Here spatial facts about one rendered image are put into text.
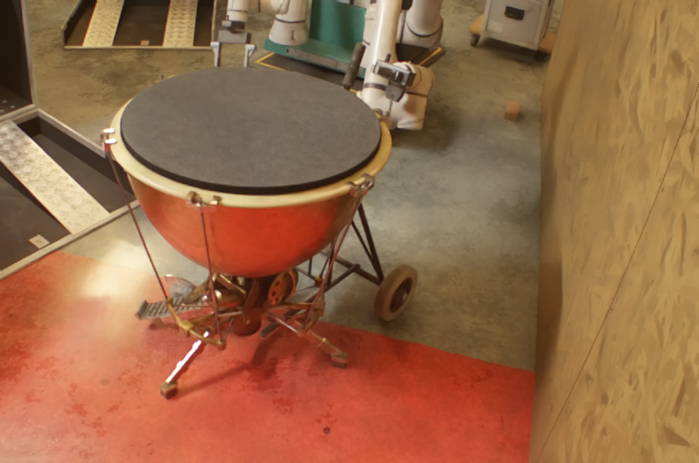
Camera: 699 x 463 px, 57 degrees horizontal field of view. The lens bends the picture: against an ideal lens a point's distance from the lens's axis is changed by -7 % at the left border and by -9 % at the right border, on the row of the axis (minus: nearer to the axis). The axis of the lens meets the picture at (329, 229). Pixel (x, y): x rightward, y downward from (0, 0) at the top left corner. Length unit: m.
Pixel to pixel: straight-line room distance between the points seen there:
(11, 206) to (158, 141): 1.37
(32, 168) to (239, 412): 1.47
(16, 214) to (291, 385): 1.36
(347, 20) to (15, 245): 1.79
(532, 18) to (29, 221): 3.38
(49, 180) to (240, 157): 1.49
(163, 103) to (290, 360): 0.90
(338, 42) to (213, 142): 1.82
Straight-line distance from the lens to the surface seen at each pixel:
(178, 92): 1.89
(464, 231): 2.88
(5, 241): 2.74
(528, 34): 4.79
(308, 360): 2.20
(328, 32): 3.39
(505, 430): 2.15
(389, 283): 2.25
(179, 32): 4.54
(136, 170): 1.59
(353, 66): 2.03
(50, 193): 2.88
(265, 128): 1.71
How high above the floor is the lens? 1.59
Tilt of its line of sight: 36 degrees down
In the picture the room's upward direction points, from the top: 7 degrees clockwise
